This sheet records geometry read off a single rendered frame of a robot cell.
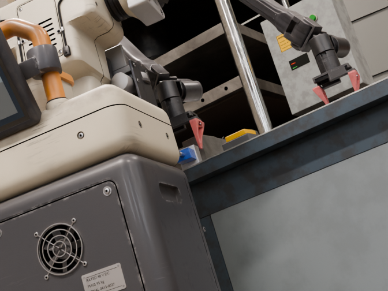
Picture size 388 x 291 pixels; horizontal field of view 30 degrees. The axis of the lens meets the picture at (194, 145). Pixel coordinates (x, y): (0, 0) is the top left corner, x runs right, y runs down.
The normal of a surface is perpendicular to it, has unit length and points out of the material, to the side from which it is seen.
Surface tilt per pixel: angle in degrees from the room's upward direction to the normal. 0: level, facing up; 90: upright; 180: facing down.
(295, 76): 90
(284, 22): 98
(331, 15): 90
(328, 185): 90
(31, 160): 90
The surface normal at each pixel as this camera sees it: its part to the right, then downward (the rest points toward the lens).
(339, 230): -0.53, -0.07
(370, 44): -0.34, -0.15
